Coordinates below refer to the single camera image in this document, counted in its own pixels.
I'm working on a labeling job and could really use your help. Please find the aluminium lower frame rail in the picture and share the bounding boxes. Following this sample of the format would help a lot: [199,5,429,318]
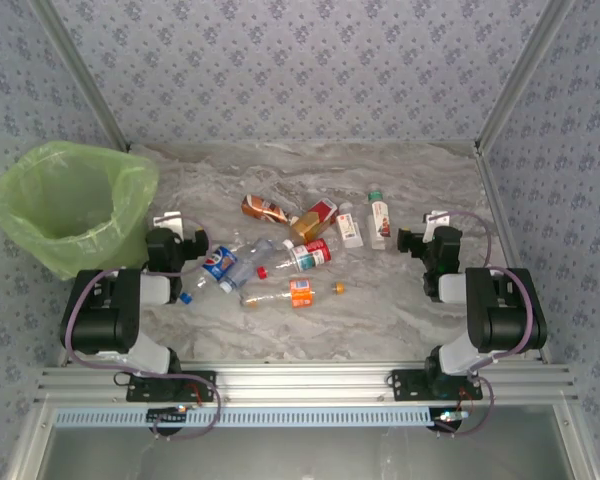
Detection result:
[4,404,56,480]
[554,404,597,480]

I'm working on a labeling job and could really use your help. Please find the slotted grey cable duct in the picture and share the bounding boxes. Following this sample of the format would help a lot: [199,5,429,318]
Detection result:
[54,406,451,429]

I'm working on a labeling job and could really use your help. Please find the blue-label cola bottle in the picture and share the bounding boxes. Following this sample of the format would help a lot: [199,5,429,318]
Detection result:
[178,244,239,305]

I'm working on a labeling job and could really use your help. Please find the green-capped white bottle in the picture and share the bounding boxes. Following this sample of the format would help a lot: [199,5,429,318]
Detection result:
[366,188,393,251]

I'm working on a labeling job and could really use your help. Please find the aluminium frame post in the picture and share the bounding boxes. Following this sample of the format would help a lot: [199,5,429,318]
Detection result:
[474,0,577,152]
[29,0,132,152]

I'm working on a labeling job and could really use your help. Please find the small controller board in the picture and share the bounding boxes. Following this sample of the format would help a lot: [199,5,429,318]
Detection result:
[147,405,189,422]
[432,408,469,424]

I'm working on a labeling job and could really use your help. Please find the white-capped bottle with red label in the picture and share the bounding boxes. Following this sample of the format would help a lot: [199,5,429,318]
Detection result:
[335,200,365,250]

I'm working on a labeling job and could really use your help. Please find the brown coffee drink bottle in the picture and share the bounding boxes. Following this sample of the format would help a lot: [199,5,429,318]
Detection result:
[240,193,301,226]

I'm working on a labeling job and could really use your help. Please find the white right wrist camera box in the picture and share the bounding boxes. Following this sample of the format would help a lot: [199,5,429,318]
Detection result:
[423,209,454,231]

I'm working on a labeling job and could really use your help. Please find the clear unlabelled plastic bottle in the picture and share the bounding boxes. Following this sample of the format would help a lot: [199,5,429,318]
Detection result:
[218,237,276,295]

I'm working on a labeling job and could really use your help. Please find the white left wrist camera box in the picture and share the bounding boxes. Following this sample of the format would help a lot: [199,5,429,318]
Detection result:
[153,212,184,232]

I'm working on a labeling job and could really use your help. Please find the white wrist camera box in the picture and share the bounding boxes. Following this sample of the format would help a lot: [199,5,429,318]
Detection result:
[423,209,454,231]
[153,212,184,232]

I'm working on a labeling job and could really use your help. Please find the green trash bin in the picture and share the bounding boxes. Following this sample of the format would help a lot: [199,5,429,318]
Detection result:
[0,140,160,281]

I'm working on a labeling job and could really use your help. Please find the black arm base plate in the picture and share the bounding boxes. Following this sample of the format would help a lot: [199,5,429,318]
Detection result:
[390,368,484,401]
[126,370,217,403]

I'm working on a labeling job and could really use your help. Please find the red and gold drink bottle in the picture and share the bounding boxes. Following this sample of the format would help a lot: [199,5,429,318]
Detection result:
[289,197,339,245]

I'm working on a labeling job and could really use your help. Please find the orange-label clear bottle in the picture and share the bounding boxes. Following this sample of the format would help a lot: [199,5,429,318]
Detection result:
[238,278,345,310]

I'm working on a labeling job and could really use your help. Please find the red-label water bottle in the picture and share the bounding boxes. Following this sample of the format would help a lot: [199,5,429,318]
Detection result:
[257,237,342,279]

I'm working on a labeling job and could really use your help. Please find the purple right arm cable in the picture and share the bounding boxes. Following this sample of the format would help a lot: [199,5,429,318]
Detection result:
[432,210,549,436]

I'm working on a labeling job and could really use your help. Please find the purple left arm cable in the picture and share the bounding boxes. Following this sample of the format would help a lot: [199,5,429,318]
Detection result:
[62,215,222,441]

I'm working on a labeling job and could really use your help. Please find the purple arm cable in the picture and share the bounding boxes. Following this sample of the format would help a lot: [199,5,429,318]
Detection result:
[62,215,222,441]
[432,210,549,436]

